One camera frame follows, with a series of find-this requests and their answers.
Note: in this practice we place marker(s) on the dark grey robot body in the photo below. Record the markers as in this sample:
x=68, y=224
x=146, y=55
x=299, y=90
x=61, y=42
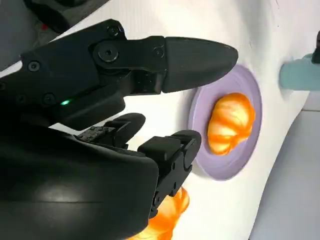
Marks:
x=50, y=15

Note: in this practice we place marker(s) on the orange white toy bread roll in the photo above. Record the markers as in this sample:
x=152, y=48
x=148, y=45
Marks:
x=232, y=120
x=165, y=222

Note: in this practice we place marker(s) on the lilac plate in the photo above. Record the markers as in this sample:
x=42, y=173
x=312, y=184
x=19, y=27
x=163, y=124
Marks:
x=225, y=167

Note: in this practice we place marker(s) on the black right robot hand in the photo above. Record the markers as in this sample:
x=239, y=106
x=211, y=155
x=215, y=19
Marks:
x=75, y=175

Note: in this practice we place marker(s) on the pale green mug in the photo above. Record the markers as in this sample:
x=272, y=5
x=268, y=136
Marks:
x=300, y=77

